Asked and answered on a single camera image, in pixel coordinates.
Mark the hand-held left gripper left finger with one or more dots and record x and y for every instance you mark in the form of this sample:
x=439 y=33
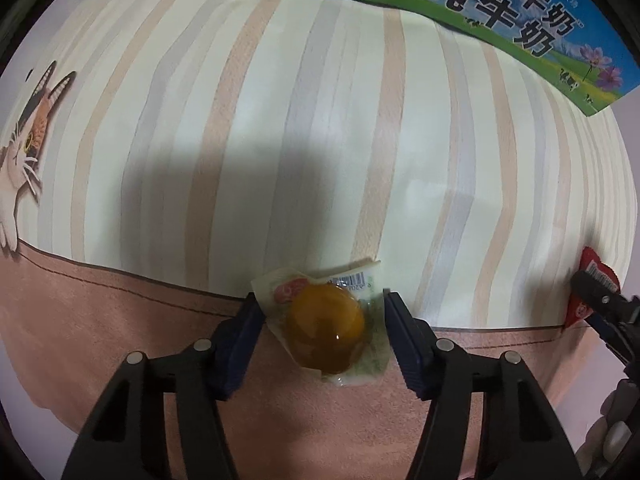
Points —
x=240 y=345

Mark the striped cat print blanket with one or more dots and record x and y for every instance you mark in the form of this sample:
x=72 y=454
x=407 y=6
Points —
x=300 y=135

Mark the cardboard box with green print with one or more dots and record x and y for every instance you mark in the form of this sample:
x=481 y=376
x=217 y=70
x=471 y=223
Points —
x=500 y=25

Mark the white beaded cushion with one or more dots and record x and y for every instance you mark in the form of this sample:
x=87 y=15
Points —
x=612 y=440

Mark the red snack packet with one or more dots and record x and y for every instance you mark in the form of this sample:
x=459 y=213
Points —
x=592 y=260

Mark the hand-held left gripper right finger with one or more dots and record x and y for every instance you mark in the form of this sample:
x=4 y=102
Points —
x=407 y=345

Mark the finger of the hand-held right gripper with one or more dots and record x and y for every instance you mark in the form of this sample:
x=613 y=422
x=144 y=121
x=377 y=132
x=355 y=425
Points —
x=602 y=297

